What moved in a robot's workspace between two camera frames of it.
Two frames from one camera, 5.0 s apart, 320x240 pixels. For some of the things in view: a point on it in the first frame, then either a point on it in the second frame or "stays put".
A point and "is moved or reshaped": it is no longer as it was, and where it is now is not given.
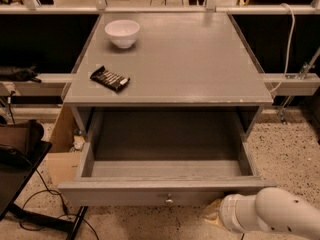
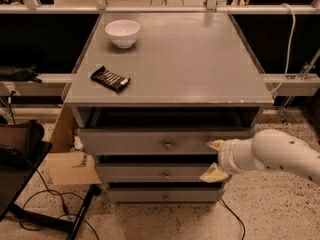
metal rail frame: (292, 84) stays put
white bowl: (121, 32) stays put
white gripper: (227, 211) to (227, 157)
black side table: (16, 171) stays put
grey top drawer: (163, 157) is moved or reshaped
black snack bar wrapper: (109, 79) stays put
